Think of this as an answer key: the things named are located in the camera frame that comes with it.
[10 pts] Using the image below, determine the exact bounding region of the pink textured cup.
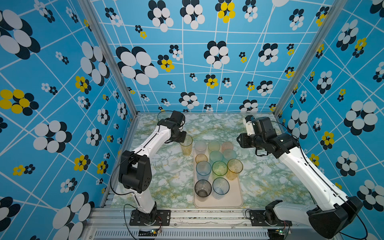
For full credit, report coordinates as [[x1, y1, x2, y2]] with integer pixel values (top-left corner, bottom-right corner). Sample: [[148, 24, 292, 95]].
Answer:
[[221, 142, 234, 153]]

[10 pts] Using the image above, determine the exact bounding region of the grey smoky glass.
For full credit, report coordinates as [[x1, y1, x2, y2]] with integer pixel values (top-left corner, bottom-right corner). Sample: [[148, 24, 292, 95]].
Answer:
[[194, 180, 212, 199]]

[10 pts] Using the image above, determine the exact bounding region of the yellow clear glass column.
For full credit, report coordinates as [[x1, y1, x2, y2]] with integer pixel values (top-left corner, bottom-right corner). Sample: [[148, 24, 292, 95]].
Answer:
[[180, 135, 193, 156]]

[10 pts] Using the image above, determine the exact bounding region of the beige rectangular tray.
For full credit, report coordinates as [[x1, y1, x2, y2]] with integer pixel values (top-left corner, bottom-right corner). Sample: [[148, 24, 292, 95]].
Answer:
[[193, 150, 244, 208]]

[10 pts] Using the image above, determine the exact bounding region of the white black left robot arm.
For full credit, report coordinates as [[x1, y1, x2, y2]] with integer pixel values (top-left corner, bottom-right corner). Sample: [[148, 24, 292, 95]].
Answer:
[[118, 111, 187, 224]]

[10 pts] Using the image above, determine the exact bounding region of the blue clear glass front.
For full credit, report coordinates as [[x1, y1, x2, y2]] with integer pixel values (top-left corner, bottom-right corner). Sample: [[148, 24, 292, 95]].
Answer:
[[196, 161, 212, 181]]

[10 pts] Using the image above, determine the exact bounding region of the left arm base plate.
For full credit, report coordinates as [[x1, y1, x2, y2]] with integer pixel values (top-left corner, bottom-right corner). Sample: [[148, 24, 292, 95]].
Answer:
[[129, 210, 171, 226]]

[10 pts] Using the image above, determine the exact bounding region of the green clear glass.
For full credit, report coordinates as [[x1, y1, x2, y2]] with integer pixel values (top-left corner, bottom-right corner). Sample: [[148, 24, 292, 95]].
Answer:
[[212, 161, 228, 179]]

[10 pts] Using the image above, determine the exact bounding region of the aluminium front frame rail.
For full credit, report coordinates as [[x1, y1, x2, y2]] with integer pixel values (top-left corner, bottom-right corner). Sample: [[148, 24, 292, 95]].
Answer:
[[81, 208, 322, 240]]

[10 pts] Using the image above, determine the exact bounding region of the yellow clear tall glass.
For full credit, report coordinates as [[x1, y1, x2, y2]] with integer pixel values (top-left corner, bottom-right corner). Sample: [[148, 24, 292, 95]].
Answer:
[[227, 159, 244, 180]]

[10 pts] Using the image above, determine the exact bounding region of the amber short glass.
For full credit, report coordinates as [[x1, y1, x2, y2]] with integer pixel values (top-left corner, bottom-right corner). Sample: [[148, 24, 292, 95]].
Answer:
[[195, 154, 208, 164]]

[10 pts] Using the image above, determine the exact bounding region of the clear frosted textured cup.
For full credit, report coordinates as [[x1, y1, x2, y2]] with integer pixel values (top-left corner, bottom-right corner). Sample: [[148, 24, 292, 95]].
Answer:
[[195, 141, 207, 155]]

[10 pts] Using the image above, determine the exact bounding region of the small green circuit board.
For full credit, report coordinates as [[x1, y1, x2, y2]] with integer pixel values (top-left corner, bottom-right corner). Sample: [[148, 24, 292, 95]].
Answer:
[[138, 229, 162, 237]]

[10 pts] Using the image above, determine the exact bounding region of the light green textured cup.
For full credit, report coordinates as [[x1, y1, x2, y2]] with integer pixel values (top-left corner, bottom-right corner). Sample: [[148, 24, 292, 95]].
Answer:
[[208, 141, 221, 153]]

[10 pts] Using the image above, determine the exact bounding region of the blue clear tall glass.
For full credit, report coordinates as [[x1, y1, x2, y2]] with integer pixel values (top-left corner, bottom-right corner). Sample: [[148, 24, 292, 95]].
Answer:
[[212, 178, 230, 200]]

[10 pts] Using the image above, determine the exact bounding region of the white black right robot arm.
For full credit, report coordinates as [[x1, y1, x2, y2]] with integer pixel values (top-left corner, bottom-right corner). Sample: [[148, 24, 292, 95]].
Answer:
[[237, 115, 363, 239]]

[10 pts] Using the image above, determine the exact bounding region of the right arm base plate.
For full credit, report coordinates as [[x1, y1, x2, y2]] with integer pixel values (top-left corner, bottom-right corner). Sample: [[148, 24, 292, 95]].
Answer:
[[245, 209, 293, 228]]

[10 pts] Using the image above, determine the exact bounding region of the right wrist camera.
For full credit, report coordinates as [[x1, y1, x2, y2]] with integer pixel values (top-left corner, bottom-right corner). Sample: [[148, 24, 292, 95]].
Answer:
[[244, 115, 255, 136]]

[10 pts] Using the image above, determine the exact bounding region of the teal textured cup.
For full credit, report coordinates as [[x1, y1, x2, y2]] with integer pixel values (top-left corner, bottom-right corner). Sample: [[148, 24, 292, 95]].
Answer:
[[223, 149, 237, 163], [210, 151, 224, 164]]

